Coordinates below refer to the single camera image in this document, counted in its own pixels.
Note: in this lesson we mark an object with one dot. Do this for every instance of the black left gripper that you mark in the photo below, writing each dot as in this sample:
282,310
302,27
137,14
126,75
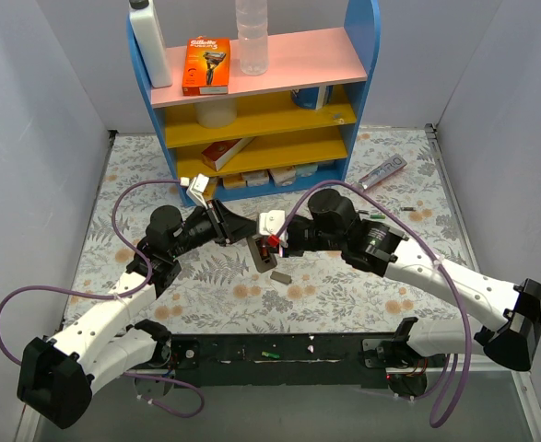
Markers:
219,221

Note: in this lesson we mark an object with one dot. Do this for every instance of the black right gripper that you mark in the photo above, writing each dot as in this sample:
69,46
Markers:
289,240

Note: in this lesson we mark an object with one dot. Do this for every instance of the white air conditioner remote control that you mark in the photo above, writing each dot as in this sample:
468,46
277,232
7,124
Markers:
255,243

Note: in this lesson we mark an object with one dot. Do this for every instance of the grey remote battery cover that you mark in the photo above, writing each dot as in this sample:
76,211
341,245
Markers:
281,278

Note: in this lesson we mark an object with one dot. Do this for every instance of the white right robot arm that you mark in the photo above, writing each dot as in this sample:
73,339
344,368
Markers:
499,319

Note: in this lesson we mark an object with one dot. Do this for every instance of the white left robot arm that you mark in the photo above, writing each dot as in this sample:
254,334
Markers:
59,375

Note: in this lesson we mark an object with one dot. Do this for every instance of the yellow wrapped sponge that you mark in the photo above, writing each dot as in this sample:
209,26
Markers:
234,181

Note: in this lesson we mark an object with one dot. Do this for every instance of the white wrapped sponge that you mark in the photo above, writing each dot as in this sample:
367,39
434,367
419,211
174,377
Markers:
256,178

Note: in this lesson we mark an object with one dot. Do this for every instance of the green teal sponge pack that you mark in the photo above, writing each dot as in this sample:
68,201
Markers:
306,170

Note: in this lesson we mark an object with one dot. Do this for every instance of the floral patterned table mat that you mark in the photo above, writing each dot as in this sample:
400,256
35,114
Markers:
219,289

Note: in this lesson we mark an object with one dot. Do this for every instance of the red and white sponge pack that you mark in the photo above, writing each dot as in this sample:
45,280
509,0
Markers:
284,176

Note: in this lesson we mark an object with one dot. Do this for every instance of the red tea box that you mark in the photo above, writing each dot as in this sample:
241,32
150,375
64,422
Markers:
218,154

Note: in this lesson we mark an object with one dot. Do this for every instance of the silver toothpaste box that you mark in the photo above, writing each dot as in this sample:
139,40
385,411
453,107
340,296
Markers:
387,169

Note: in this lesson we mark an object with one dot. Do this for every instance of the blue and yellow shelf unit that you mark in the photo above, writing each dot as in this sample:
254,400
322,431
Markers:
284,134

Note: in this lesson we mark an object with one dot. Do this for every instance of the beige paper towel roll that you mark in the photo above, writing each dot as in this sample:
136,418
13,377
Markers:
216,114

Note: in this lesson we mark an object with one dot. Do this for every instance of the orange Gillette razor box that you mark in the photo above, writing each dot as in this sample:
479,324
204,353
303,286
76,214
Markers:
206,67

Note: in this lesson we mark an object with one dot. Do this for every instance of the clear plastic water bottle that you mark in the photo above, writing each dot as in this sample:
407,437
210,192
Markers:
252,27

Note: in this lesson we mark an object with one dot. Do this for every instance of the white plastic bottle black cap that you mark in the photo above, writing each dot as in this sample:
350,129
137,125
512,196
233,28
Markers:
145,24

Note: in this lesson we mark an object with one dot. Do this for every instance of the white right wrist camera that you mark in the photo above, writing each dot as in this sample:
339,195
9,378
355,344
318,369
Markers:
269,224

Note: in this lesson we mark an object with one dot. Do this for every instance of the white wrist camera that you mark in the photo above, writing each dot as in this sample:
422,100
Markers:
196,188
269,224

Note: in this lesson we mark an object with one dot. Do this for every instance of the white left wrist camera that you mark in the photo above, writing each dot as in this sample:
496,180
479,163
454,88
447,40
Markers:
196,188

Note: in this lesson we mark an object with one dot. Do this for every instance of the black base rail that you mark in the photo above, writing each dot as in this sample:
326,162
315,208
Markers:
351,372

